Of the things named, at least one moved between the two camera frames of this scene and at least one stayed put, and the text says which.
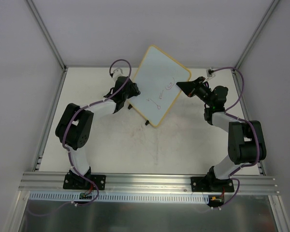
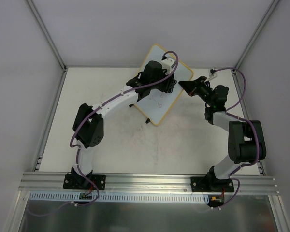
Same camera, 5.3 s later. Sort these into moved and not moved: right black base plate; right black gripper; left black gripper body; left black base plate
Moved: left black gripper body
Not moved: right black gripper; left black base plate; right black base plate
